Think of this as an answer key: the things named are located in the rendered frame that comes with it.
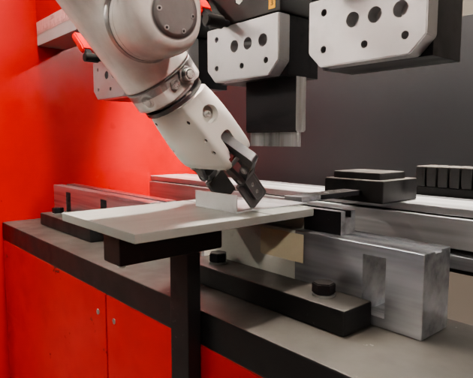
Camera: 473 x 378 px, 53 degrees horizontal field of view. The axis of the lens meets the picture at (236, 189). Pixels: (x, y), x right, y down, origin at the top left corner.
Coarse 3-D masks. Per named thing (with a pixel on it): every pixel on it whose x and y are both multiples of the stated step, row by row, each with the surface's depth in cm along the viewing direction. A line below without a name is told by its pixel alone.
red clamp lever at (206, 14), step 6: (204, 0) 69; (204, 6) 68; (204, 12) 67; (210, 12) 67; (204, 18) 66; (210, 18) 65; (216, 18) 66; (222, 18) 67; (204, 24) 66; (210, 24) 66; (216, 24) 66; (222, 24) 67; (228, 24) 68
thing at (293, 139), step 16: (272, 80) 67; (288, 80) 65; (304, 80) 65; (256, 96) 70; (272, 96) 68; (288, 96) 65; (304, 96) 65; (256, 112) 70; (272, 112) 68; (288, 112) 65; (304, 112) 66; (256, 128) 70; (272, 128) 68; (288, 128) 66; (304, 128) 66; (256, 144) 72; (272, 144) 69; (288, 144) 67
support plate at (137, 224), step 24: (72, 216) 56; (96, 216) 56; (120, 216) 56; (144, 216) 56; (168, 216) 56; (192, 216) 56; (216, 216) 56; (240, 216) 56; (264, 216) 56; (288, 216) 59; (144, 240) 46
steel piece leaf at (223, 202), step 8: (200, 192) 63; (208, 192) 62; (200, 200) 63; (208, 200) 62; (216, 200) 61; (224, 200) 60; (232, 200) 58; (240, 200) 69; (216, 208) 61; (224, 208) 60; (232, 208) 59; (240, 208) 60; (248, 208) 60; (256, 208) 60; (264, 208) 61
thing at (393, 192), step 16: (336, 176) 85; (352, 176) 83; (368, 176) 80; (384, 176) 79; (400, 176) 83; (320, 192) 77; (336, 192) 77; (352, 192) 79; (368, 192) 79; (384, 192) 77; (400, 192) 81; (416, 192) 84
